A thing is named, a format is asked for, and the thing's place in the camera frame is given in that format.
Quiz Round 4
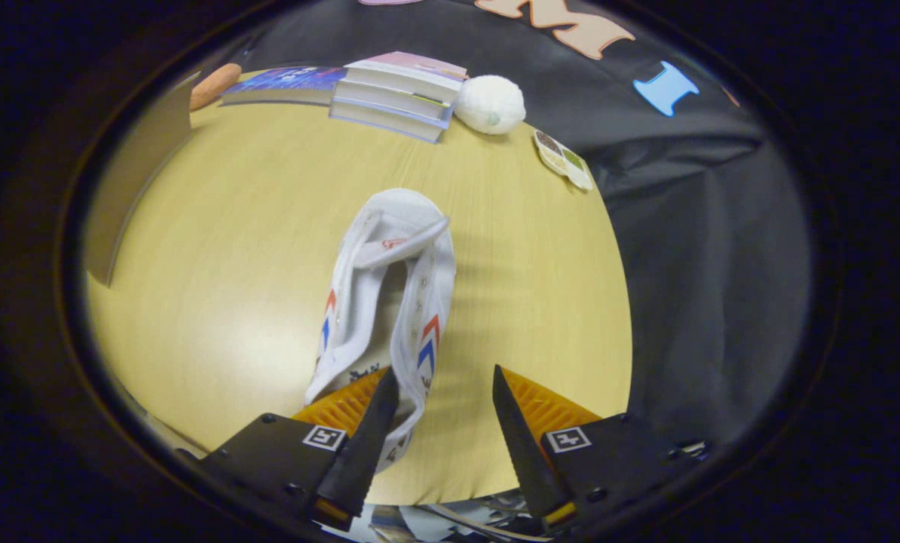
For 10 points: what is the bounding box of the white canvas shoe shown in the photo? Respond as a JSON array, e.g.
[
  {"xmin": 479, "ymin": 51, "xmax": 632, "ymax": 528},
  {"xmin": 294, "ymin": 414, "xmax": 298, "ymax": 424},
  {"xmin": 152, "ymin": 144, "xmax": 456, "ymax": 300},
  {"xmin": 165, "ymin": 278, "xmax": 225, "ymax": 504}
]
[{"xmin": 305, "ymin": 188, "xmax": 457, "ymax": 474}]

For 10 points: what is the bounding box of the pale blue book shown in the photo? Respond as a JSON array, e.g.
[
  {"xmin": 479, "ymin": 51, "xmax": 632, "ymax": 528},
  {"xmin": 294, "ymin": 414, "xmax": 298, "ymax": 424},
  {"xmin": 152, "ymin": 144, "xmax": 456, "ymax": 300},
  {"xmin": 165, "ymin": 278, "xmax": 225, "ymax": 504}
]
[{"xmin": 328, "ymin": 97, "xmax": 451, "ymax": 144}]

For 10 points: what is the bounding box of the pink cover book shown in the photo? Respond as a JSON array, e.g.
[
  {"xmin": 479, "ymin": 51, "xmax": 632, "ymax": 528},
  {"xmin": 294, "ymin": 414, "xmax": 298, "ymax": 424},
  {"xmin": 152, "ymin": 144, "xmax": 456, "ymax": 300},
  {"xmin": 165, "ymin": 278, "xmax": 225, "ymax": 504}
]
[{"xmin": 342, "ymin": 51, "xmax": 469, "ymax": 104}]

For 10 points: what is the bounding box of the beige fabric storage box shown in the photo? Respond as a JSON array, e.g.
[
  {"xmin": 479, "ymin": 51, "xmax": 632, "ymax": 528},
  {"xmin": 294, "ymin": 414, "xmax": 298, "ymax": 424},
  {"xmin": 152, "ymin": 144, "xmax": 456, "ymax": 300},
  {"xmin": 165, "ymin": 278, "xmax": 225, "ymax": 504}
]
[{"xmin": 84, "ymin": 72, "xmax": 202, "ymax": 287}]

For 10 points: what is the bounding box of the white plush toy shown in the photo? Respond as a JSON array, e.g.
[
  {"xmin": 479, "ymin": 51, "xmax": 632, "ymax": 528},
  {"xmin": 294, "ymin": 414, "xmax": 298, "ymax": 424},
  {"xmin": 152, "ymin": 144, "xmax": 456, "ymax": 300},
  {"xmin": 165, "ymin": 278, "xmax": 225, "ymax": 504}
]
[{"xmin": 454, "ymin": 74, "xmax": 527, "ymax": 136}]

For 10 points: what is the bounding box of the black backdrop cloth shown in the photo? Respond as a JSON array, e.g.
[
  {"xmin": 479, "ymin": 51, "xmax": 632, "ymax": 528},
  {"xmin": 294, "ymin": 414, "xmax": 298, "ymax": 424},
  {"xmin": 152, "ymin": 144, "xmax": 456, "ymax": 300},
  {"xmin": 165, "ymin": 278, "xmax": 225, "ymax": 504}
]
[{"xmin": 231, "ymin": 0, "xmax": 811, "ymax": 453}]

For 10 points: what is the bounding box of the pink porous sponge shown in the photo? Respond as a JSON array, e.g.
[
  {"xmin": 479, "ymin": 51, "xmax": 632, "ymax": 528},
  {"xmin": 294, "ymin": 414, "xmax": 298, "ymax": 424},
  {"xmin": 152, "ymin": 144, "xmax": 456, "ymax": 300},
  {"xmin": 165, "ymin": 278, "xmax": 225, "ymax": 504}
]
[{"xmin": 189, "ymin": 63, "xmax": 243, "ymax": 112}]

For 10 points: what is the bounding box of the white divided grain dish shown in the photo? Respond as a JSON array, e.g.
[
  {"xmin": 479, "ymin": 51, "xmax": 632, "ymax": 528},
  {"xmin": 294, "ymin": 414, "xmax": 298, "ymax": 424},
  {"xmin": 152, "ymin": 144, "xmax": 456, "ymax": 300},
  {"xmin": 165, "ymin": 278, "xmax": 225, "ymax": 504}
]
[{"xmin": 533, "ymin": 129, "xmax": 595, "ymax": 192}]

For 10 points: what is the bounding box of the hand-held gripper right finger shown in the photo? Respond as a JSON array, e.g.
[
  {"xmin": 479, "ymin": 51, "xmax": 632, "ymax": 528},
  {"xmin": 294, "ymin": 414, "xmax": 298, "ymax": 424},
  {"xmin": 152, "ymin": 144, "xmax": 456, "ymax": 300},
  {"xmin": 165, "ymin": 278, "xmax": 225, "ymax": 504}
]
[{"xmin": 492, "ymin": 364, "xmax": 711, "ymax": 538}]

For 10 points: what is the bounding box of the blue cover book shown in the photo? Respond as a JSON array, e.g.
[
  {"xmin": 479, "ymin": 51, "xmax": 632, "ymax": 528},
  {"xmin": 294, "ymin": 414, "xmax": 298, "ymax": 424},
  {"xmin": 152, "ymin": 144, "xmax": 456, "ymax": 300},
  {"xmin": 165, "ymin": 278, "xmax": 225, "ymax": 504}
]
[{"xmin": 220, "ymin": 66, "xmax": 347, "ymax": 106}]

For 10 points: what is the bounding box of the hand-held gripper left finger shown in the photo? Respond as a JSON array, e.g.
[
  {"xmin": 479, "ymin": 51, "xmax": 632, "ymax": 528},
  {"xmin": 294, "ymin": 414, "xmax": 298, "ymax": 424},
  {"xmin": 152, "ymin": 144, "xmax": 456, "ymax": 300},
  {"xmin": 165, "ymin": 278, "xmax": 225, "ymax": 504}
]
[{"xmin": 179, "ymin": 367, "xmax": 400, "ymax": 532}]

